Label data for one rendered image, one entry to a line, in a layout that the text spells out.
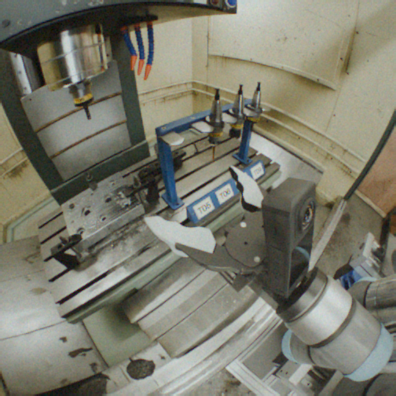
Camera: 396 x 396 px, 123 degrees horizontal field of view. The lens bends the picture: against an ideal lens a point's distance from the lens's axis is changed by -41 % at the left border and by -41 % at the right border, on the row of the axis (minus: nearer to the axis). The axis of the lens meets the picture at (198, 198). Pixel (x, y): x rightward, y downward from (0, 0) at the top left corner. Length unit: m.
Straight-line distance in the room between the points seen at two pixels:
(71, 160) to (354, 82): 1.48
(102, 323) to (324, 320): 0.89
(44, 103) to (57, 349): 1.09
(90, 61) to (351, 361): 0.61
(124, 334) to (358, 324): 0.85
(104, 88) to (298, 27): 1.03
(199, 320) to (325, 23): 1.43
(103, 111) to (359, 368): 1.13
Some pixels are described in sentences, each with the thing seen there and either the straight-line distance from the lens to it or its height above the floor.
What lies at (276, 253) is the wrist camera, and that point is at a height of 1.35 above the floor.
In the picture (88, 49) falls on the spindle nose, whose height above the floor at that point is 1.49.
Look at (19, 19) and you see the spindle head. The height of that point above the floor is 1.57.
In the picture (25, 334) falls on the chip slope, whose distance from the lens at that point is 1.09.
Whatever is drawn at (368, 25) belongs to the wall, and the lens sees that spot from 1.09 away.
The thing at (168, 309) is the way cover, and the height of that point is 0.72.
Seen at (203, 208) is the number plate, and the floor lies 0.94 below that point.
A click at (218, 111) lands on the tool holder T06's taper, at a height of 1.26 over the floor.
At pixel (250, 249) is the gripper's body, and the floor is 1.31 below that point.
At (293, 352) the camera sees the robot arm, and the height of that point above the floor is 1.18.
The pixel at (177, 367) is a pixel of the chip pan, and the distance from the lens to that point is 0.83.
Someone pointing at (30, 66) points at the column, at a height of 1.53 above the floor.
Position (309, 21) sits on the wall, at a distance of 1.14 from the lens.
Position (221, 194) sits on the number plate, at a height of 0.94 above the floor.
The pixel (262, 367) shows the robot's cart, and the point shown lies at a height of 0.21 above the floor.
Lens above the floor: 1.48
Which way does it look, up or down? 49 degrees down
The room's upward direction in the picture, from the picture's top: straight up
